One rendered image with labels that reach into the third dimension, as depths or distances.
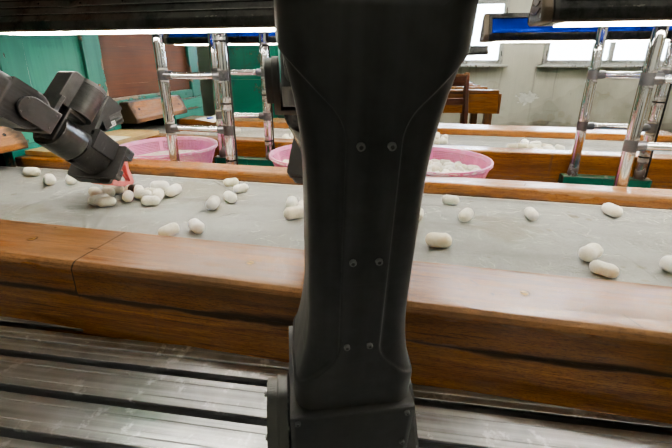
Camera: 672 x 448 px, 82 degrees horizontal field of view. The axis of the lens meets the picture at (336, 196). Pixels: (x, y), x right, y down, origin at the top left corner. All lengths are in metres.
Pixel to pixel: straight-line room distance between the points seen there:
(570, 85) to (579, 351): 5.77
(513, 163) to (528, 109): 4.89
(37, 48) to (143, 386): 1.02
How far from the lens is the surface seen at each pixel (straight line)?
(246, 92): 3.58
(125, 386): 0.50
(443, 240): 0.56
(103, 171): 0.80
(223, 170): 0.89
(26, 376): 0.57
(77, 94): 0.76
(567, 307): 0.45
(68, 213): 0.82
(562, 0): 0.65
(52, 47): 1.36
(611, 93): 6.36
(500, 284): 0.46
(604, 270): 0.58
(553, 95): 6.08
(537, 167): 1.15
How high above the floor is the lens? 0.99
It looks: 19 degrees down
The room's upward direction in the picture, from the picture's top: straight up
